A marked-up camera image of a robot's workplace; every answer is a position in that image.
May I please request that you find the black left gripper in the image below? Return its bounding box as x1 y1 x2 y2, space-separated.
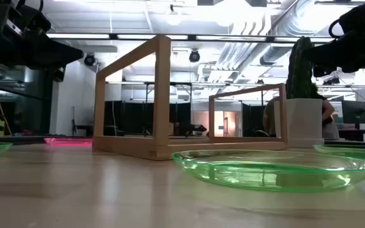
0 32 85 83

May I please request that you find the long ceiling light strip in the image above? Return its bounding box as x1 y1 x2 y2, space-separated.
46 32 335 42

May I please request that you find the black ceiling spotlight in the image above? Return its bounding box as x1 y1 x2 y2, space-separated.
84 53 96 67
188 49 201 63

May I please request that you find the green cactus plant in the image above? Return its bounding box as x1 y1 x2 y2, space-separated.
285 36 317 99

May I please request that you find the black computer monitor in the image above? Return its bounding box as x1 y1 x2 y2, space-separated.
342 100 365 125

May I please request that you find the person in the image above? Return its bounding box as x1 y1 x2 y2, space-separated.
262 82 341 141

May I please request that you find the white hexagonal plant pot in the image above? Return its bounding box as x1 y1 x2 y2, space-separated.
273 98 325 149

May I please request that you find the pink translucent plastic plate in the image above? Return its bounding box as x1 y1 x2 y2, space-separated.
44 137 94 147

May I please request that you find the black partition curtain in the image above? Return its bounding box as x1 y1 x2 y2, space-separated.
103 100 192 137

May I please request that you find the round white ceiling lamp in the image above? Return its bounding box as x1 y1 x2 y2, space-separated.
165 4 183 27

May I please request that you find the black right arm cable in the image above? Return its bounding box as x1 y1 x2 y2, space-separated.
328 18 342 39

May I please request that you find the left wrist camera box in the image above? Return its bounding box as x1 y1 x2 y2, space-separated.
4 6 53 35

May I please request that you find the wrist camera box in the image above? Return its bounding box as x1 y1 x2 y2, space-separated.
337 0 365 34
4 6 53 35

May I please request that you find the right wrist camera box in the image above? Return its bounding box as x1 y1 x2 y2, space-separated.
337 0 365 34

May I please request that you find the silver ventilation duct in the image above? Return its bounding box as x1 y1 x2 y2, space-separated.
215 0 335 84

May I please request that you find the black aluminium table frame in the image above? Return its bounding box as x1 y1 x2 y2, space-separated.
0 135 94 145

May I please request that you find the wooden slatted shelf frame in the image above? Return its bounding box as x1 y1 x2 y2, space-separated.
92 34 290 162

